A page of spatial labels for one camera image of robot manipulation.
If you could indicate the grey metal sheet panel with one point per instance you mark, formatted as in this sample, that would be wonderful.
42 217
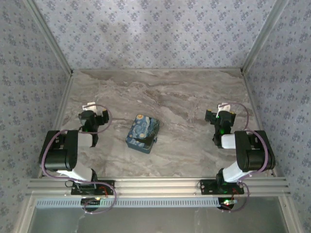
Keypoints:
158 221

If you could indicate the aluminium corner frame post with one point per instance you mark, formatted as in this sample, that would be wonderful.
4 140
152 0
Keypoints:
264 36
51 36

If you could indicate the aluminium front frame leg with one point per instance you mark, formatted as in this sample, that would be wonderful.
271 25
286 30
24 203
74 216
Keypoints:
289 216
26 216

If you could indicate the starry night print box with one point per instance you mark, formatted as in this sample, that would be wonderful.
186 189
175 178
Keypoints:
143 128

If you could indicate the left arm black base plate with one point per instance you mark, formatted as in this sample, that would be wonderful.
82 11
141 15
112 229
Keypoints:
108 185

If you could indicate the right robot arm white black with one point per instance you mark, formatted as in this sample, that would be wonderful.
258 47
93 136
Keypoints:
255 155

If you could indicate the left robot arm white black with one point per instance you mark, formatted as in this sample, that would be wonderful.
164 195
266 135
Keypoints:
63 155

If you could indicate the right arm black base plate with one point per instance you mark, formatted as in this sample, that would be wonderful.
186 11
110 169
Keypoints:
206 187

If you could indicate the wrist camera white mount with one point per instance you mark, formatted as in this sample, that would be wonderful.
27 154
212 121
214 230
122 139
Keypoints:
224 106
91 105

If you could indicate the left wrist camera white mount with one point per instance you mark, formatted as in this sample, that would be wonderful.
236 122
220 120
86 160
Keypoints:
91 105

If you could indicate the aluminium front mounting rail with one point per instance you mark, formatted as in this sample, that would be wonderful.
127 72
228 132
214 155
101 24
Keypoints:
158 185

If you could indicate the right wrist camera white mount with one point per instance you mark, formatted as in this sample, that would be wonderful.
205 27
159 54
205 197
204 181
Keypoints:
224 106

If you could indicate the aluminium table side rail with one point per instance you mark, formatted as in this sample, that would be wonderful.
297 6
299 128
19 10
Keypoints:
254 106
59 121

